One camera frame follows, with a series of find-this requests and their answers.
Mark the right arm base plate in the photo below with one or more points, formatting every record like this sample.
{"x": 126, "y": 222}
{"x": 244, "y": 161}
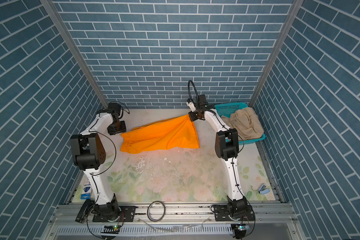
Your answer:
{"x": 222, "y": 214}

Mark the small blue white clip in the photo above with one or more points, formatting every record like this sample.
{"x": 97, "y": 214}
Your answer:
{"x": 263, "y": 190}

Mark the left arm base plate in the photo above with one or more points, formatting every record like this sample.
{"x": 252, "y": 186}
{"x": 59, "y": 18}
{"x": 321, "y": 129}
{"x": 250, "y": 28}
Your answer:
{"x": 124, "y": 214}

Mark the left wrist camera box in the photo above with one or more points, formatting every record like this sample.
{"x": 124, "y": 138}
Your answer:
{"x": 115, "y": 109}

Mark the beige shorts in basket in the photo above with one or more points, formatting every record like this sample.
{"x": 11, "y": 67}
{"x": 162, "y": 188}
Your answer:
{"x": 246, "y": 122}

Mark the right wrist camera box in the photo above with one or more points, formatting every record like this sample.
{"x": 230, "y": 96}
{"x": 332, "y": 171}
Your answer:
{"x": 199, "y": 103}

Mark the teal plastic basket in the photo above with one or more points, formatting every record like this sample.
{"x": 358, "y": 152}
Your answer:
{"x": 227, "y": 109}

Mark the aluminium front rail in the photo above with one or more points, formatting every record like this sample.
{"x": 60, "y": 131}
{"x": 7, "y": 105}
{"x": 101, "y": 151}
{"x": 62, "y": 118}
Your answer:
{"x": 179, "y": 221}

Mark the aluminium corner post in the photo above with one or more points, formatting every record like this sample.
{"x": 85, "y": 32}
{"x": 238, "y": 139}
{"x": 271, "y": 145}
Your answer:
{"x": 292, "y": 14}
{"x": 69, "y": 41}

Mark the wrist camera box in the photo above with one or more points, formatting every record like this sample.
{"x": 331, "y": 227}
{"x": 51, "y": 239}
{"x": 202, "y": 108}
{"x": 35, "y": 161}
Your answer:
{"x": 115, "y": 109}
{"x": 199, "y": 103}

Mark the small white blue box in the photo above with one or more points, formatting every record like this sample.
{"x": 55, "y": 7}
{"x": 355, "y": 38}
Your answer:
{"x": 86, "y": 192}

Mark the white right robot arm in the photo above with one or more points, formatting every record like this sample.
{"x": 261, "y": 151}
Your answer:
{"x": 227, "y": 149}

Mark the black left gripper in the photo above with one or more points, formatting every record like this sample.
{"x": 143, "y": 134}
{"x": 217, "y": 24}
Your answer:
{"x": 122, "y": 129}

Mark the right aluminium corner post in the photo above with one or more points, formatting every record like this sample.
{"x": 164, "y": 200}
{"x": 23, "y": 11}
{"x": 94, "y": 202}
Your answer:
{"x": 292, "y": 14}

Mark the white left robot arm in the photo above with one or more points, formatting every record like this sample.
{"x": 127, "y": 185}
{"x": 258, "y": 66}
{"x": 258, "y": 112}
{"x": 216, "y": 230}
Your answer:
{"x": 89, "y": 154}

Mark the left aluminium corner post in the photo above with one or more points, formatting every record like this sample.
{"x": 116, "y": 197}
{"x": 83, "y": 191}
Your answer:
{"x": 69, "y": 41}

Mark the orange shorts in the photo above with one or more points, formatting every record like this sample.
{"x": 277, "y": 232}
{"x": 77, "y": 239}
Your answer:
{"x": 161, "y": 135}

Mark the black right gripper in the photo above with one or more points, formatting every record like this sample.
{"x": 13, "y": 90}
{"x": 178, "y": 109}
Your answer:
{"x": 191, "y": 115}

